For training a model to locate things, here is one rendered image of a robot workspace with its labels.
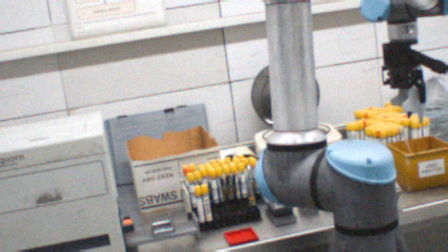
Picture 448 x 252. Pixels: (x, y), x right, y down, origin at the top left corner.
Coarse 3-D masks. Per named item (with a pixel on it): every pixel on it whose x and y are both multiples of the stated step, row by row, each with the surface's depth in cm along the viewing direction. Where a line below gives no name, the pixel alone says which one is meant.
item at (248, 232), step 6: (246, 228) 143; (252, 228) 142; (228, 234) 142; (234, 234) 142; (240, 234) 141; (246, 234) 141; (252, 234) 140; (228, 240) 137; (234, 240) 138; (240, 240) 137; (246, 240) 136; (252, 240) 137; (258, 240) 137
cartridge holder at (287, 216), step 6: (270, 210) 147; (276, 210) 145; (282, 210) 145; (288, 210) 145; (270, 216) 147; (276, 216) 145; (282, 216) 145; (288, 216) 145; (294, 216) 144; (276, 222) 143; (282, 222) 144; (288, 222) 144
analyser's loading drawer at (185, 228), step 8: (192, 216) 143; (152, 224) 136; (160, 224) 142; (168, 224) 142; (176, 224) 142; (184, 224) 142; (192, 224) 141; (128, 232) 141; (136, 232) 141; (144, 232) 140; (152, 232) 138; (160, 232) 137; (168, 232) 137; (176, 232) 138; (184, 232) 137; (192, 232) 138; (128, 240) 137; (136, 240) 136; (144, 240) 136; (152, 240) 136; (160, 240) 137
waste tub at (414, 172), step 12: (396, 144) 163; (408, 144) 163; (420, 144) 164; (432, 144) 163; (444, 144) 156; (396, 156) 157; (408, 156) 150; (420, 156) 151; (432, 156) 151; (444, 156) 152; (396, 168) 158; (408, 168) 151; (420, 168) 151; (432, 168) 152; (444, 168) 152; (396, 180) 160; (408, 180) 152; (420, 180) 152; (432, 180) 153; (444, 180) 153
